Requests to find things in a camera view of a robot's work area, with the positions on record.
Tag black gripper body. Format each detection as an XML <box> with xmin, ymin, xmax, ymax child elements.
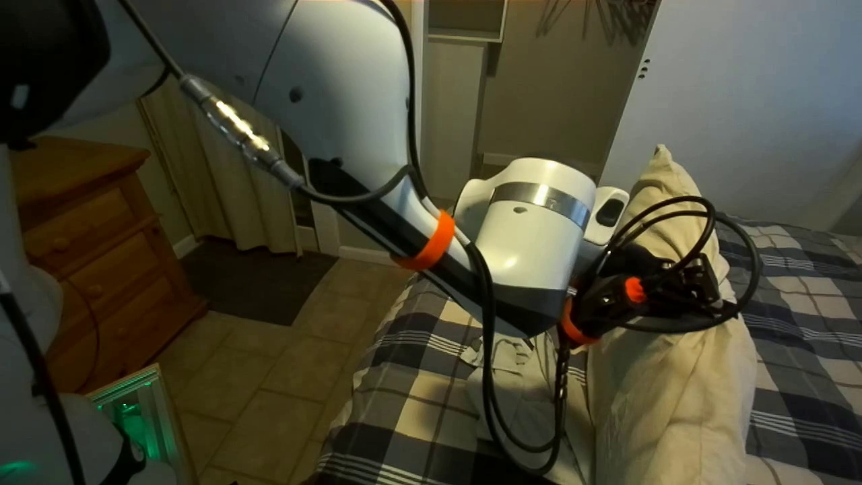
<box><xmin>576</xmin><ymin>250</ymin><xmax>722</xmax><ymax>334</ymax></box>

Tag cream white blanket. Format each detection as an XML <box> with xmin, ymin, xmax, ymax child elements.
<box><xmin>582</xmin><ymin>144</ymin><xmax>761</xmax><ymax>485</ymax></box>

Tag wire clothes hangers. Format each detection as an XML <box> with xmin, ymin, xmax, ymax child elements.
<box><xmin>532</xmin><ymin>0</ymin><xmax>663</xmax><ymax>48</ymax></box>

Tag white closet door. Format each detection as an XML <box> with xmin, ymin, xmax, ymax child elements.
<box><xmin>594</xmin><ymin>0</ymin><xmax>862</xmax><ymax>231</ymax></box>

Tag black arm cable orange ties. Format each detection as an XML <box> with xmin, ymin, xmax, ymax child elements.
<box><xmin>116</xmin><ymin>0</ymin><xmax>764</xmax><ymax>481</ymax></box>

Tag wooden dresser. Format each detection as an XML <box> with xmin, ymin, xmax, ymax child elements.
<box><xmin>11</xmin><ymin>138</ymin><xmax>209</xmax><ymax>400</ymax></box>

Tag white door frame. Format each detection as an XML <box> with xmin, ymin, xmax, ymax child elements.
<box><xmin>415</xmin><ymin>0</ymin><xmax>510</xmax><ymax>184</ymax></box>

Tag dark floor rug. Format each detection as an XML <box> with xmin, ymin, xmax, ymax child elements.
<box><xmin>178</xmin><ymin>238</ymin><xmax>339</xmax><ymax>330</ymax></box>

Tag black cable with white label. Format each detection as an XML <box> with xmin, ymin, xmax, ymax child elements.
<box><xmin>0</xmin><ymin>291</ymin><xmax>89</xmax><ymax>485</ymax></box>

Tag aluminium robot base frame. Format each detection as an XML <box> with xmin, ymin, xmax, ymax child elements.
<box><xmin>89</xmin><ymin>361</ymin><xmax>184</xmax><ymax>485</ymax></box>

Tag plaid bedspread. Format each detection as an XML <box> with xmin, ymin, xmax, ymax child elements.
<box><xmin>308</xmin><ymin>223</ymin><xmax>862</xmax><ymax>485</ymax></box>

